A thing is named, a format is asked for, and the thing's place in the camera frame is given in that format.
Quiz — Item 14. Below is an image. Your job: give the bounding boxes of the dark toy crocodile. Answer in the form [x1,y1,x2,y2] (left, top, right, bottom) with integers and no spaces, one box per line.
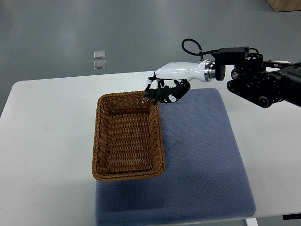
[142,86,182,105]

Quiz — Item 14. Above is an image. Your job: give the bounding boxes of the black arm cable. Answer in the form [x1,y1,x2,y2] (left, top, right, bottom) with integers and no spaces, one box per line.
[181,38,223,62]

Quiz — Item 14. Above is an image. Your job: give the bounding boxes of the upper clear floor plate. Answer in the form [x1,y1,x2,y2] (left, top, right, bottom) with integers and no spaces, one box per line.
[94,50,106,59]

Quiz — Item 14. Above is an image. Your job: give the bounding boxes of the clear floor plate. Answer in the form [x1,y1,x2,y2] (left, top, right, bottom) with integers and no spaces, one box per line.
[94,50,106,59]
[94,59,106,69]

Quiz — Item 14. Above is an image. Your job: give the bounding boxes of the blue textured mat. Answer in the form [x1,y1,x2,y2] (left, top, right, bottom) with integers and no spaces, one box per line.
[95,88,256,226]

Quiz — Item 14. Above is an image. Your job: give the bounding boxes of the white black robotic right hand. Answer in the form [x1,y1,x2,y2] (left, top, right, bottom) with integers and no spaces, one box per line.
[145,60,215,97]

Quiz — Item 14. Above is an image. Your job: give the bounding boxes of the black table control panel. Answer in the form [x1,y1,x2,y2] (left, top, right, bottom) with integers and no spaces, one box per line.
[283,213,301,220]

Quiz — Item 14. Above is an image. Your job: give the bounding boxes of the lower clear floor plate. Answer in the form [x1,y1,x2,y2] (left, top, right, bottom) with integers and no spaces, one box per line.
[94,59,106,69]

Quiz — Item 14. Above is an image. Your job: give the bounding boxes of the brown wicker basket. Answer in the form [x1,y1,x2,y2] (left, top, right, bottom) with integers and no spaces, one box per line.
[92,91,165,182]

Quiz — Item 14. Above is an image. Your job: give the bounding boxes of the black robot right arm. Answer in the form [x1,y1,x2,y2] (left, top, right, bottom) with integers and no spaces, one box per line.
[210,47,301,108]

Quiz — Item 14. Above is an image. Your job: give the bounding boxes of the wooden box corner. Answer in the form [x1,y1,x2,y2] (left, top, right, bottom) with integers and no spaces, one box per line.
[267,0,301,12]

